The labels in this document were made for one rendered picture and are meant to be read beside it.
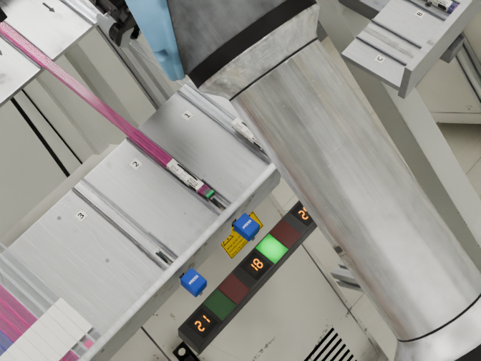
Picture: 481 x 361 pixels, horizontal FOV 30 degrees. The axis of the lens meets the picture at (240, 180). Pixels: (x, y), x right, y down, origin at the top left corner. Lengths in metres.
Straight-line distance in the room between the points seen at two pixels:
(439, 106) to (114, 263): 1.47
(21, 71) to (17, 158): 1.79
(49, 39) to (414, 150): 0.67
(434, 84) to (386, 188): 1.80
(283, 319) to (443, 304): 1.05
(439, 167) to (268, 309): 0.41
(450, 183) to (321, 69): 1.02
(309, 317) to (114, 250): 0.61
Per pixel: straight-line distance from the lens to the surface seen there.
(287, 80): 0.67
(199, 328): 1.22
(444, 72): 2.43
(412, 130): 1.61
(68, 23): 1.45
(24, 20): 1.47
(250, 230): 1.25
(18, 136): 3.19
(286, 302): 1.73
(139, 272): 1.24
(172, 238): 1.26
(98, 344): 1.19
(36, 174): 3.22
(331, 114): 0.68
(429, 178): 1.68
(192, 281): 1.22
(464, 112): 2.49
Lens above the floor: 1.26
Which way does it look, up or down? 24 degrees down
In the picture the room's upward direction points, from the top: 36 degrees counter-clockwise
